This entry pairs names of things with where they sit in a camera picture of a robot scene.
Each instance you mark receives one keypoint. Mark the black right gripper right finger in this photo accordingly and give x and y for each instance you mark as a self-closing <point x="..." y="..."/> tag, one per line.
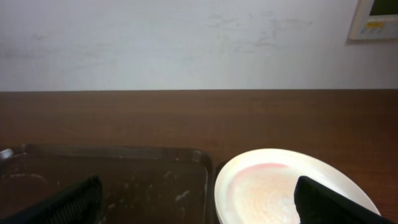
<point x="317" y="204"/>

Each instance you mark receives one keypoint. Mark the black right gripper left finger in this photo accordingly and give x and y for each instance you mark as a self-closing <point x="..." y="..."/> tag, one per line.
<point x="78" y="204"/>

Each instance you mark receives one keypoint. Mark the cream white plate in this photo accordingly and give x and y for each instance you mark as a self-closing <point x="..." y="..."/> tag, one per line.
<point x="258" y="186"/>

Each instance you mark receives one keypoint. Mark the brown plastic tray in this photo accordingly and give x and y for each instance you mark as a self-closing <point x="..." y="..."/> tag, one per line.
<point x="140" y="184"/>

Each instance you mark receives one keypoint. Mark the wall control panel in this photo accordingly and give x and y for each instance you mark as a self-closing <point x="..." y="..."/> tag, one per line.
<point x="374" y="20"/>

